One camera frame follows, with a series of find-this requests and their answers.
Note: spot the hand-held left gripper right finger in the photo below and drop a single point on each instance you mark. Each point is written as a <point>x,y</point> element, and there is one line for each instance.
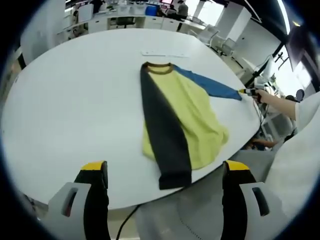
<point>250,207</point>

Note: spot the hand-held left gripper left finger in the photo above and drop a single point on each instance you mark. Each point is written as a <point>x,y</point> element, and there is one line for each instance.
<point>75,207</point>

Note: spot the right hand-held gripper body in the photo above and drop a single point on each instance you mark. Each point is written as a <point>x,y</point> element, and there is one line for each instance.
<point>255,92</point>

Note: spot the yellow garment with coloured sleeves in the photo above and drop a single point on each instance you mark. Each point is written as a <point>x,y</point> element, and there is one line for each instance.
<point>185,107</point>

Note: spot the person's right hand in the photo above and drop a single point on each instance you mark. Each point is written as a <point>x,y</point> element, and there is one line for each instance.
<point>262,96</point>

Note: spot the black tripod stand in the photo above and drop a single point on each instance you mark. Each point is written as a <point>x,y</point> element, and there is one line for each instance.
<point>262,66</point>

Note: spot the white mesh chair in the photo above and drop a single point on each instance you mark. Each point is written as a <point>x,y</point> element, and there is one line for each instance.
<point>225,46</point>
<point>207,35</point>

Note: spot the person's grey trousers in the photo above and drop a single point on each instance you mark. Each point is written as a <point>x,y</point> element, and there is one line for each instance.
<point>200,212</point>

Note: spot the person in white clothing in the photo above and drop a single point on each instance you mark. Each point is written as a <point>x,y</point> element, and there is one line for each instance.
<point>295,162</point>

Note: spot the ceiling light strip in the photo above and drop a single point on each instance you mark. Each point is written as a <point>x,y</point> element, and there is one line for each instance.
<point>286,15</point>

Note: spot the white table socket panel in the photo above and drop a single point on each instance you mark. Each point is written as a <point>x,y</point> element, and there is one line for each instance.
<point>165,53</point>

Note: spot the white cabinet row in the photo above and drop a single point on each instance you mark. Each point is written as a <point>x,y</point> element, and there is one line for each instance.
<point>152,22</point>

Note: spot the pink monitor screen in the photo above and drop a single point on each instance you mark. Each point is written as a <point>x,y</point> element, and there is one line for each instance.
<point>167,1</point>

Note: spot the blue bin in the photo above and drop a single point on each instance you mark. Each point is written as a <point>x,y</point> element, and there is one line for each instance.
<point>151,11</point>

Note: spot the black office chair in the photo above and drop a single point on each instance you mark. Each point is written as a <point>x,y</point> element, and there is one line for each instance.
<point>125,22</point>

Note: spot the white square pillar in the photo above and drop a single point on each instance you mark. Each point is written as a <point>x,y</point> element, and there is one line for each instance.
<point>42,37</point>

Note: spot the dark wall screen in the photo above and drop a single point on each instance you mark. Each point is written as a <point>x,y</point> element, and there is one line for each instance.
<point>300,47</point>

